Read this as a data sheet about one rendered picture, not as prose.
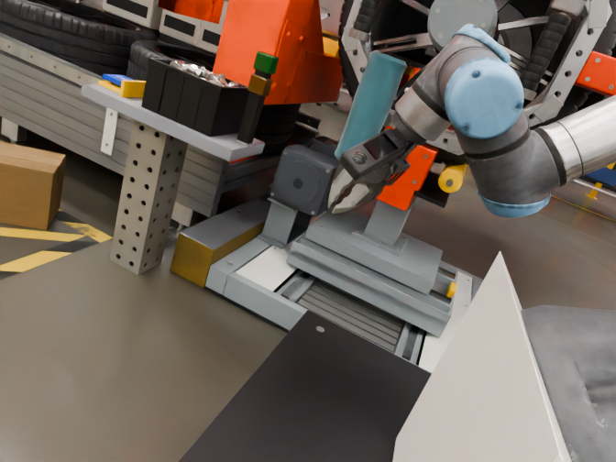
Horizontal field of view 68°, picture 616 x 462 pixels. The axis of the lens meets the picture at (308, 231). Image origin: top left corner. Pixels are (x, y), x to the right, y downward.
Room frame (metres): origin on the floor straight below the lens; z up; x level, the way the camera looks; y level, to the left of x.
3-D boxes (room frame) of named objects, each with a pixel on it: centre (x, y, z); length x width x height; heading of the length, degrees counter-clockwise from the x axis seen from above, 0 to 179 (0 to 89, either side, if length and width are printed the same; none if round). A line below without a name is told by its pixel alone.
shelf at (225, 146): (1.12, 0.41, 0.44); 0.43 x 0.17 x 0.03; 76
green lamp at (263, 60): (1.07, 0.21, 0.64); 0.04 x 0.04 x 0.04; 76
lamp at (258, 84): (1.07, 0.21, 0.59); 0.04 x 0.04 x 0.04; 76
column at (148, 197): (1.12, 0.44, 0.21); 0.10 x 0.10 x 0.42; 76
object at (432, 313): (1.37, -0.25, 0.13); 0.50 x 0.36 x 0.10; 76
